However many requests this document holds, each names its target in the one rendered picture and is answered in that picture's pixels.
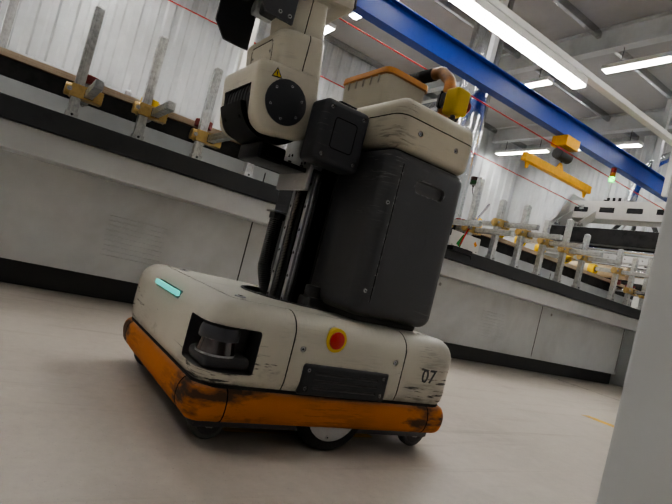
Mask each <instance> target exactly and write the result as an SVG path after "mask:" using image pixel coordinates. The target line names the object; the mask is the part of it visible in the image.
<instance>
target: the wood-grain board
mask: <svg viewBox="0 0 672 504"><path fill-rule="evenodd" d="M0 55H1V56H4V57H7V58H9V59H12V60H15V61H17V62H20V63H23V64H26V65H28V66H31V67H34V68H36V69H39V70H42V71H44V72H47V73H50V74H52V75H55V76H58V77H60V78H63V79H66V80H68V81H71V82H75V78H76V75H74V74H71V73H68V72H66V71H63V70H60V69H58V68H55V67H53V66H50V65H47V64H45V63H42V62H40V61H37V60H34V59H32V58H29V57H26V56H24V55H21V54H19V53H16V52H13V51H11V50H8V49H6V48H3V47H0ZM102 93H104V94H106V95H108V96H111V97H114V98H116V99H119V100H122V101H124V102H127V103H130V104H132V105H133V103H134V101H138V102H140V100H139V99H136V98H134V97H131V96H129V95H126V94H123V93H121V92H118V91H115V90H113V89H110V88H108V87H105V86H104V88H103V92H102ZM168 118H170V119H172V120H175V121H178V122H180V123H183V124H186V125H188V126H191V127H194V128H196V129H198V128H197V127H195V126H194V124H195V121H194V120H191V119H189V118H186V117H183V116H181V115H178V114H176V113H173V112H171V113H169V114H168ZM207 132H209V133H211V134H215V133H219V132H222V131H220V130H217V129H215V128H212V130H211V131H207ZM498 242H501V243H504V244H506V245H509V246H512V247H514V248H515V244H516V243H513V242H511V241H508V240H505V239H503V238H500V237H499V240H498ZM522 251H525V252H528V253H530V254H533V255H536V256H537V251H534V250H532V249H529V248H526V247H524V246H523V247H522ZM544 259H546V260H549V261H552V262H554V263H557V261H558V259H555V258H552V257H550V256H547V255H545V254H544ZM564 266H565V267H568V268H570V269H573V270H576V268H577V267H576V266H573V265H571V264H568V263H567V264H564ZM583 273H584V274H586V275H589V276H592V277H594V278H597V279H600V280H603V281H605V282H608V283H610V281H611V280H610V279H607V278H605V277H602V276H600V275H597V274H594V273H592V272H589V271H586V270H584V269H583Z"/></svg>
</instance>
